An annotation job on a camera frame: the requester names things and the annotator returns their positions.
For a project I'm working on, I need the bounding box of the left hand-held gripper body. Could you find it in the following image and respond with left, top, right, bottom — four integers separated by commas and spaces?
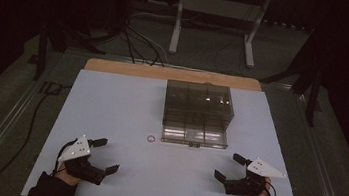
55, 131, 112, 187

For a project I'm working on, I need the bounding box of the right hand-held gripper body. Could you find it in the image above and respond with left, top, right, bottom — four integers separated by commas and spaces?
221, 154, 290, 196

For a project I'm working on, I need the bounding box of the aluminium floor rail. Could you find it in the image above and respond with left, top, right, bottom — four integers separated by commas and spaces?
279, 88, 349, 196
0, 44, 68, 196

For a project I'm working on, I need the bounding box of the bundle of floor cables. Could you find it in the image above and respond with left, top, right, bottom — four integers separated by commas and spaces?
98, 0, 178, 69

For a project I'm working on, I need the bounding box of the black metal stand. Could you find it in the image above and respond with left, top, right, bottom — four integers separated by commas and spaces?
32, 19, 110, 90
254, 20, 333, 129

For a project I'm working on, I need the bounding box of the white metal stand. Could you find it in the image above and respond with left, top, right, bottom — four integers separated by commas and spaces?
166, 0, 274, 71

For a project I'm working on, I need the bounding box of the smoky clear drawer cabinet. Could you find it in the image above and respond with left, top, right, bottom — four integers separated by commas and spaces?
161, 78, 239, 135

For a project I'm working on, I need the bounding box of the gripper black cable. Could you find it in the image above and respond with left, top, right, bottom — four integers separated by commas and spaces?
262, 180, 280, 196
51, 135, 79, 179

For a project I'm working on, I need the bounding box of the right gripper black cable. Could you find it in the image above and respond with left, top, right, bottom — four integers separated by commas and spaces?
262, 180, 280, 196

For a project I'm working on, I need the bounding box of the black floor cable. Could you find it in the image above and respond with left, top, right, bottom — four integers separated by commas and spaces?
0, 78, 72, 196

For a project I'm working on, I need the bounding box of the person's left hand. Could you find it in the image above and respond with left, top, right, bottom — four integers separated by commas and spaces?
52, 160, 84, 188

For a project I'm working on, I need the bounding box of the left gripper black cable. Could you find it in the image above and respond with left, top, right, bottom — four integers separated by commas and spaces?
51, 135, 79, 179

